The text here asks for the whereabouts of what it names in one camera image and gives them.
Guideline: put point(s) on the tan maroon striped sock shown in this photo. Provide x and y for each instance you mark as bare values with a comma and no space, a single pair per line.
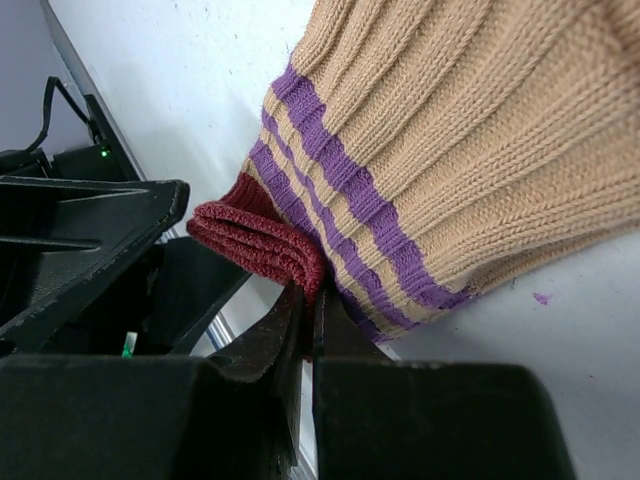
422,153

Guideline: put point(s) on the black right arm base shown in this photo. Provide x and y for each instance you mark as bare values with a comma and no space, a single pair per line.
47,132

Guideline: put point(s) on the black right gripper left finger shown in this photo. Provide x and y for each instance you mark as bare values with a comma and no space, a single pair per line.
231,415

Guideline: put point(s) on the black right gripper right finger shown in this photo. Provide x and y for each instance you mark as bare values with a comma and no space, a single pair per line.
376,418

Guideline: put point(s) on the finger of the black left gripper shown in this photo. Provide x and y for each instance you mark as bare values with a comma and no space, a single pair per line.
64,242

